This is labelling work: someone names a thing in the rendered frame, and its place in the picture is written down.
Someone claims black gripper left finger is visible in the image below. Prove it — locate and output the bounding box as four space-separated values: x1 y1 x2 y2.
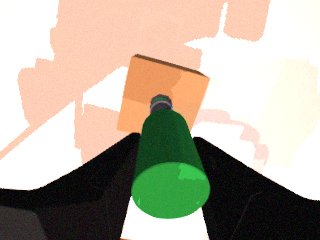
0 132 140 240

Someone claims orange block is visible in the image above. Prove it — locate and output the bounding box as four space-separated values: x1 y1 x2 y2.
116 55 211 133

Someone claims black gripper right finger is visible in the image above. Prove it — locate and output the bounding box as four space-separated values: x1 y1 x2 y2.
193 136 320 240

